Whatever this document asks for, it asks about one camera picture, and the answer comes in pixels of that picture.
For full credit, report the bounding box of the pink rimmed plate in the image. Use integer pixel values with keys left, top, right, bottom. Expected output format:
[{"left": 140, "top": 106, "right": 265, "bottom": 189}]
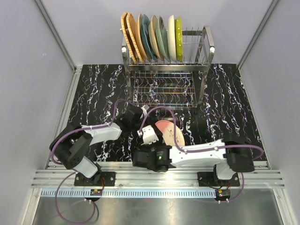
[{"left": 155, "top": 120, "right": 185, "bottom": 146}]

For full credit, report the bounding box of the cream bird painted plate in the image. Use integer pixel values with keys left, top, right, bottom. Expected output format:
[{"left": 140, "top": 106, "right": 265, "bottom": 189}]
[{"left": 136, "top": 14, "right": 150, "bottom": 63}]

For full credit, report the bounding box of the cream yellow bird plate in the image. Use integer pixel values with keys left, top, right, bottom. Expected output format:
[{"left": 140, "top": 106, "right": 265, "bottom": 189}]
[{"left": 149, "top": 15, "right": 164, "bottom": 60}]

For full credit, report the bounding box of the pale green bottom plate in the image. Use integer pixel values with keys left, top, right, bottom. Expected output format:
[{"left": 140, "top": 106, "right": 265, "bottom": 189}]
[{"left": 156, "top": 16, "right": 170, "bottom": 61}]

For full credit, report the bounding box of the woven bamboo tray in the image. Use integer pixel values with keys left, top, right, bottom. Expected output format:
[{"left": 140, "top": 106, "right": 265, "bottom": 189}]
[
  {"left": 126, "top": 13, "right": 145, "bottom": 63},
  {"left": 121, "top": 12, "right": 138, "bottom": 63}
]

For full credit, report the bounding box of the teal scalloped plate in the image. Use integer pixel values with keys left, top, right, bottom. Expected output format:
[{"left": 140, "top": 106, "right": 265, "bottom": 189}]
[{"left": 142, "top": 14, "right": 158, "bottom": 62}]

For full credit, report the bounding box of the yellow green dotted plate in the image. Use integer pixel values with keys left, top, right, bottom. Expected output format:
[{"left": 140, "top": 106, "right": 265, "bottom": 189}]
[{"left": 175, "top": 16, "right": 183, "bottom": 62}]

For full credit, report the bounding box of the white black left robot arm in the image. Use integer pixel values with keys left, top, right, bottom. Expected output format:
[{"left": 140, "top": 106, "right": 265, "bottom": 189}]
[{"left": 49, "top": 105, "right": 149, "bottom": 186}]

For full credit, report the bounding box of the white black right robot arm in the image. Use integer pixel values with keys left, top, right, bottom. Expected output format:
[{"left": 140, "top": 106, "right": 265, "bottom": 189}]
[{"left": 132, "top": 123, "right": 255, "bottom": 186}]

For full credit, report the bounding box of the stainless steel dish rack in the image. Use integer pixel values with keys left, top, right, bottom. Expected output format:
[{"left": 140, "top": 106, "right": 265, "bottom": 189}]
[{"left": 122, "top": 26, "right": 215, "bottom": 111}]

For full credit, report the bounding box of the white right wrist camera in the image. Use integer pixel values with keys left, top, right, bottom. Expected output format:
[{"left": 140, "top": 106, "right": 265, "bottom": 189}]
[{"left": 137, "top": 125, "right": 159, "bottom": 145}]

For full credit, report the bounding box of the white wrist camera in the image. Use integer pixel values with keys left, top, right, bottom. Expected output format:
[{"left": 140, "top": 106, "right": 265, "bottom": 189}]
[
  {"left": 137, "top": 125, "right": 159, "bottom": 145},
  {"left": 141, "top": 105, "right": 150, "bottom": 116}
]

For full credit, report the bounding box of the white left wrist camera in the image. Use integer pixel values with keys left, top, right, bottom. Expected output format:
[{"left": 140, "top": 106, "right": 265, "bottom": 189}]
[{"left": 141, "top": 105, "right": 150, "bottom": 116}]

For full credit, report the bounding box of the white slotted cable duct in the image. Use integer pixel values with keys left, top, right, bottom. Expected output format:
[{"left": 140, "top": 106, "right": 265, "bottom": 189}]
[{"left": 41, "top": 188, "right": 216, "bottom": 198}]

